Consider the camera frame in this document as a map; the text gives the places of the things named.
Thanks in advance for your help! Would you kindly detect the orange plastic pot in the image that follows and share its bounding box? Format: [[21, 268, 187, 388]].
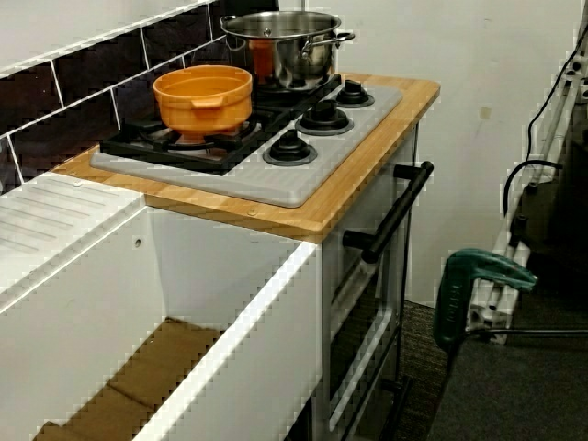
[[152, 64, 254, 147]]

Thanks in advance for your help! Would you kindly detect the grey toy stove panel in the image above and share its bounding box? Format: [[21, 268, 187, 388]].
[[89, 85, 403, 209]]

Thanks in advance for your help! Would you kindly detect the black stove knob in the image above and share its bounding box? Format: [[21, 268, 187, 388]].
[[294, 100, 356, 136], [262, 129, 318, 167], [334, 78, 376, 109]]

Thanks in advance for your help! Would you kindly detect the white toy kitchen cabinet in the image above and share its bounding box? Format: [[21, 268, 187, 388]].
[[321, 123, 422, 441]]

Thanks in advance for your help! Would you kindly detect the black burner grate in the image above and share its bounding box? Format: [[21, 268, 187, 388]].
[[99, 107, 295, 176], [254, 73, 344, 110]]

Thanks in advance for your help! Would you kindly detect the white toy sink basin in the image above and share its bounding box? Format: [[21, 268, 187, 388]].
[[0, 174, 325, 441]]

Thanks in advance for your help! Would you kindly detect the stainless steel pot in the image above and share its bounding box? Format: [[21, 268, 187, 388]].
[[219, 11, 356, 92]]

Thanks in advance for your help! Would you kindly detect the brown cardboard sheet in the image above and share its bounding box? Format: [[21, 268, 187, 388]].
[[31, 316, 226, 441]]

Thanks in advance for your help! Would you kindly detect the dark tile backsplash panel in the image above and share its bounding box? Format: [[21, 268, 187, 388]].
[[0, 0, 281, 194]]

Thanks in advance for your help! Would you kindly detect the black equipment box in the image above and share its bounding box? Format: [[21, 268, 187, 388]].
[[518, 132, 588, 258]]

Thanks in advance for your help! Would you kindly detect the black oven door handle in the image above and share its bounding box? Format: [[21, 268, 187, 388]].
[[342, 160, 435, 264]]

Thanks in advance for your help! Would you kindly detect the green clamp handle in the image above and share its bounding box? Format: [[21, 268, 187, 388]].
[[432, 247, 538, 350]]

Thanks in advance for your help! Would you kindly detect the silver aluminium frame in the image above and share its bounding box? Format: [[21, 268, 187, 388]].
[[468, 27, 588, 345]]

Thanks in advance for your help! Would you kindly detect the thick black cable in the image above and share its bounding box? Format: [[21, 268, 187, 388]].
[[503, 159, 564, 217]]

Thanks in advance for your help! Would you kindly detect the thin black cable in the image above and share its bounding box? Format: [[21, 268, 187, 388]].
[[526, 45, 580, 162]]

